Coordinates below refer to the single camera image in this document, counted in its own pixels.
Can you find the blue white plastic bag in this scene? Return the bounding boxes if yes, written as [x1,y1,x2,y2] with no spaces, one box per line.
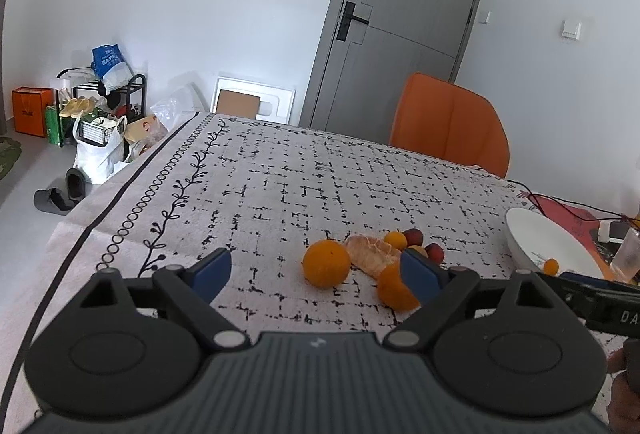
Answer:
[91,44,134,92]

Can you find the green rug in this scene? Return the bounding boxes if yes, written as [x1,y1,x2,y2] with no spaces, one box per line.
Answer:
[0,136,23,183]

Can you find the clear plastic bag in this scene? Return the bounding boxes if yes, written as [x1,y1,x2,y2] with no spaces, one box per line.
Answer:
[150,84,208,135]

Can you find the orange box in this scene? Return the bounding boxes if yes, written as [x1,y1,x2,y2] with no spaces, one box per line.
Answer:
[12,86,56,138]

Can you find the brown cardboard sheet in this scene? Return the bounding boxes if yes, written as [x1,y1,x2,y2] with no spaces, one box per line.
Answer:
[216,89,262,118]

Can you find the white bowl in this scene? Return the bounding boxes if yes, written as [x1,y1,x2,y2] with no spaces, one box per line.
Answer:
[504,207,608,282]

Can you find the white foam board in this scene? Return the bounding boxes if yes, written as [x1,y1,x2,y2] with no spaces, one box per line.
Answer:
[211,73,297,126]

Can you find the person's right hand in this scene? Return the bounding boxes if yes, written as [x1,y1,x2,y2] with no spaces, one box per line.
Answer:
[606,343,640,434]

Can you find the black shoe rack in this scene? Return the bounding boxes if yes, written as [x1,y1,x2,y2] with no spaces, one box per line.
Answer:
[56,68,147,150]

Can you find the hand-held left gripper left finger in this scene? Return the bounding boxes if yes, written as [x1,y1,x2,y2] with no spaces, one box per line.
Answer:
[80,248,251,354]

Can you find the black cable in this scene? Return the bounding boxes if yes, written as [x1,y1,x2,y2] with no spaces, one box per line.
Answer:
[509,180,638,221]

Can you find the white shopping bag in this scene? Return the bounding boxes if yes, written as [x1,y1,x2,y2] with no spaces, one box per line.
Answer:
[72,114,129,185]

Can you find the black door handle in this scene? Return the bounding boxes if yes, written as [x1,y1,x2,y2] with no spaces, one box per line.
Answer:
[336,1,371,42]

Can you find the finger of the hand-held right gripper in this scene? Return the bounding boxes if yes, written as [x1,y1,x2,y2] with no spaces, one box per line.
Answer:
[536,269,640,299]

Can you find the clear plastic cup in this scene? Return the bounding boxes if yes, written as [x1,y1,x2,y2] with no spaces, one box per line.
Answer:
[609,228,640,287]

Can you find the red orange printed mat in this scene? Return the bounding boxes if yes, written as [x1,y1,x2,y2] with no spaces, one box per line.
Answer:
[520,194,628,282]

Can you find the yellow slippers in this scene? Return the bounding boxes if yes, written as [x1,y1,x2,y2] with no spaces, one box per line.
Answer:
[59,97,103,118]

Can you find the small dark device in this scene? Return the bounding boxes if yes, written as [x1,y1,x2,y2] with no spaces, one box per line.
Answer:
[597,220,635,245]

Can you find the large round orange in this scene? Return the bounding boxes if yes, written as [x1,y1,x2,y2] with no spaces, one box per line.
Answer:
[302,239,352,290]
[376,262,421,312]

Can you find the grey door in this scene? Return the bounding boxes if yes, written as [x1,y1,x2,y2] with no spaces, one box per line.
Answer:
[299,0,496,135]

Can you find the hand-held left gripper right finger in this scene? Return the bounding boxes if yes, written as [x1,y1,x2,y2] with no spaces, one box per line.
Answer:
[382,248,563,354]

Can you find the dark grey slipper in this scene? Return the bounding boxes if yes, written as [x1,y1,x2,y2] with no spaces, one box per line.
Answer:
[65,168,87,203]
[33,188,76,215]

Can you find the orange chair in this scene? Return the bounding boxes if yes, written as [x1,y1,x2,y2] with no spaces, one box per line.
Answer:
[389,72,511,179]

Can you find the green bag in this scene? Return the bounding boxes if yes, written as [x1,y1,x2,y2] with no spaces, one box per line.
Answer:
[45,105,66,147]

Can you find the peeled citrus segment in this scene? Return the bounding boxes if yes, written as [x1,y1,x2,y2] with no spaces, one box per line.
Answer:
[344,235,402,276]

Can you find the beige plastic bag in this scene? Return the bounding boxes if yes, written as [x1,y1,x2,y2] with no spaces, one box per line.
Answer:
[122,114,169,161]

